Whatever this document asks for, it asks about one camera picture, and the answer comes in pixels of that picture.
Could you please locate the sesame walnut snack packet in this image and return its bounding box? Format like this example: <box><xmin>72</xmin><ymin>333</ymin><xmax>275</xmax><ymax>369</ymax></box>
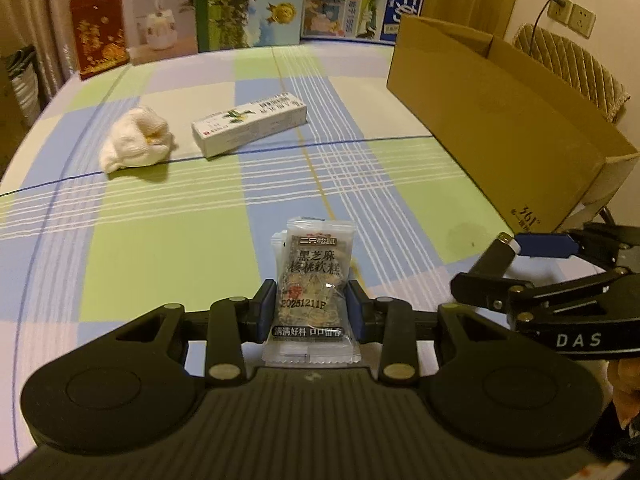
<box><xmin>262</xmin><ymin>217</ymin><xmax>361</xmax><ymax>367</ymax></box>

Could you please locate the white long ointment box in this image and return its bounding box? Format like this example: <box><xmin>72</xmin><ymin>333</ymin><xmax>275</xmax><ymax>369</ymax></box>
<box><xmin>192</xmin><ymin>92</ymin><xmax>307</xmax><ymax>158</ymax></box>

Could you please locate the white knitted cloth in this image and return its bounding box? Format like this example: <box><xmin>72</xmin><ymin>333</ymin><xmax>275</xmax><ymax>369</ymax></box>
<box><xmin>99</xmin><ymin>106</ymin><xmax>175</xmax><ymax>174</ymax></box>

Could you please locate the person right hand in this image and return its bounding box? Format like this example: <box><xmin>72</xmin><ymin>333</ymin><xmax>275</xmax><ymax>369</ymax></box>
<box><xmin>608</xmin><ymin>358</ymin><xmax>640</xmax><ymax>429</ymax></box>

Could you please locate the brown cardboard box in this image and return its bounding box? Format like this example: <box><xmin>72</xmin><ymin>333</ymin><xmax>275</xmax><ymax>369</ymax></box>
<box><xmin>386</xmin><ymin>15</ymin><xmax>639</xmax><ymax>233</ymax></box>

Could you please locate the checkered bed sheet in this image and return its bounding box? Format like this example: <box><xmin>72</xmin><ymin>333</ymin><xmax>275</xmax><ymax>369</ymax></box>
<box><xmin>1</xmin><ymin>42</ymin><xmax>506</xmax><ymax>468</ymax></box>

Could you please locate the quilted brown chair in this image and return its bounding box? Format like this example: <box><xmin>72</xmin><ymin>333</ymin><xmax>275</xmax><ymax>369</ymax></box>
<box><xmin>512</xmin><ymin>24</ymin><xmax>630</xmax><ymax>124</ymax></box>

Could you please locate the green blue milk carton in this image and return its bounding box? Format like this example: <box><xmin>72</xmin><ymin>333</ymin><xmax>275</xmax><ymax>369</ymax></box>
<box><xmin>195</xmin><ymin>0</ymin><xmax>305</xmax><ymax>52</ymax></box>

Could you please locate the white humidifier box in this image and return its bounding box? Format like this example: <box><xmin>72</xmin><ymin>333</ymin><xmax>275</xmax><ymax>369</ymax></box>
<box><xmin>122</xmin><ymin>0</ymin><xmax>198</xmax><ymax>65</ymax></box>

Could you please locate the red gift box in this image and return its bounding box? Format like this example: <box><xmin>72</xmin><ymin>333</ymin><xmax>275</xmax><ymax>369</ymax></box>
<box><xmin>70</xmin><ymin>0</ymin><xmax>129</xmax><ymax>80</ymax></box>

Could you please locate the beige curtain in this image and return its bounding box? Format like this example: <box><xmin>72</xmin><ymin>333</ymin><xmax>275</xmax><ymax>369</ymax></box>
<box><xmin>1</xmin><ymin>0</ymin><xmax>77</xmax><ymax>99</ymax></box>

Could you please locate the wall power socket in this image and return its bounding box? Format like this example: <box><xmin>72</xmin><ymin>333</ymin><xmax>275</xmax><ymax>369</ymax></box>
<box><xmin>547</xmin><ymin>0</ymin><xmax>597</xmax><ymax>39</ymax></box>

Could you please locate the black charger cable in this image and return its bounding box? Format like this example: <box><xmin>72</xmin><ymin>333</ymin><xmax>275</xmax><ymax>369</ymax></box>
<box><xmin>528</xmin><ymin>0</ymin><xmax>566</xmax><ymax>44</ymax></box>

